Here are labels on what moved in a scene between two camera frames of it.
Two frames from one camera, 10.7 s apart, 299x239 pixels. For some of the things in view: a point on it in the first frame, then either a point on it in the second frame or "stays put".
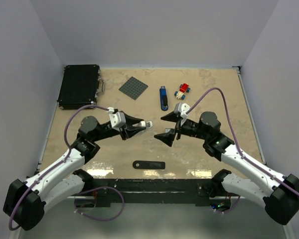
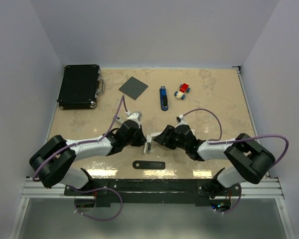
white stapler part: (148, 124) to (147, 145)
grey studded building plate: (133, 88) stays put
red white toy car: (183, 88) stays put
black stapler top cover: (149, 165) stays put
